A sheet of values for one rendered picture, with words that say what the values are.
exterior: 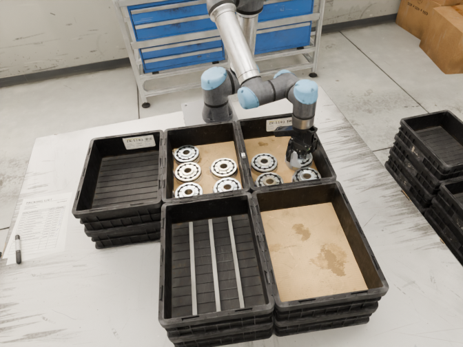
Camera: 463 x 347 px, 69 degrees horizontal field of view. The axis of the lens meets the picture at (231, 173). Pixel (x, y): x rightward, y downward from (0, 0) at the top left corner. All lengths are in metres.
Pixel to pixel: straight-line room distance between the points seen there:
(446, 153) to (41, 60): 3.72
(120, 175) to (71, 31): 2.73
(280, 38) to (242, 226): 2.35
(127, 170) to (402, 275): 1.09
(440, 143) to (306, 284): 1.37
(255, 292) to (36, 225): 0.96
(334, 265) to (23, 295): 1.05
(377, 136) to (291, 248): 1.93
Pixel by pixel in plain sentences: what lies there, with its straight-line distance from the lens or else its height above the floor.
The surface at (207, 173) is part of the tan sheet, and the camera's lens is 1.35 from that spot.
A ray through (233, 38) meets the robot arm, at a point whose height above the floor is 1.29.
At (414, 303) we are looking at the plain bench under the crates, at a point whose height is 0.70.
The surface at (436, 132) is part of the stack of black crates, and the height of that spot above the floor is 0.49.
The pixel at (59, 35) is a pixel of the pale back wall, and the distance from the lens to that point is 4.05.
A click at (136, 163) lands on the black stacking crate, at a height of 0.83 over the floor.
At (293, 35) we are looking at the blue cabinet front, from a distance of 3.32.
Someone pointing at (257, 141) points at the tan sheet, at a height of 0.83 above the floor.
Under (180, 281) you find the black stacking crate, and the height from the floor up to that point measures 0.83.
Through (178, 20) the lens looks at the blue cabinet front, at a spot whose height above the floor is 0.73.
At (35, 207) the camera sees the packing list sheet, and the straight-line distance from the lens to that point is 1.68.
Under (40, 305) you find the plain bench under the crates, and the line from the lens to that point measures 1.38.
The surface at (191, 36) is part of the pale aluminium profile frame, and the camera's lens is 3.03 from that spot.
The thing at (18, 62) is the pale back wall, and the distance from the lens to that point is 4.27.
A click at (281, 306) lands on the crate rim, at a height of 0.93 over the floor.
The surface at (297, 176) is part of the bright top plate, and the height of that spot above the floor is 0.86.
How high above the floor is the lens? 1.79
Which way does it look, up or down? 46 degrees down
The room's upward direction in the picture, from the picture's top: 5 degrees counter-clockwise
